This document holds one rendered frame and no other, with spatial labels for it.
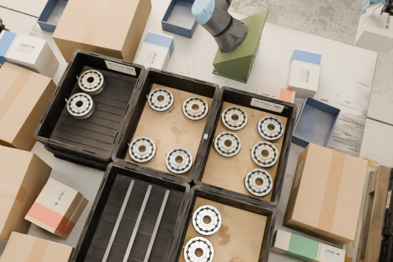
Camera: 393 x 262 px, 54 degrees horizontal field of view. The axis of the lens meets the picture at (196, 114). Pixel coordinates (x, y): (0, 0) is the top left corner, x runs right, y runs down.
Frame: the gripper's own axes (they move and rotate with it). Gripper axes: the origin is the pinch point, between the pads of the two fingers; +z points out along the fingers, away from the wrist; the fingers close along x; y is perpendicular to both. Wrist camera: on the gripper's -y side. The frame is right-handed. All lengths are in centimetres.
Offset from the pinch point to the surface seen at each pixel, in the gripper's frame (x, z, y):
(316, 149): -7, 25, 46
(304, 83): -16.3, 32.1, 15.9
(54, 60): -124, 36, 39
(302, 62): -19.5, 32.2, 6.0
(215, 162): -41, 28, 63
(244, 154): -32, 28, 56
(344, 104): 4.0, 41.1, 14.5
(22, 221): -101, 33, 106
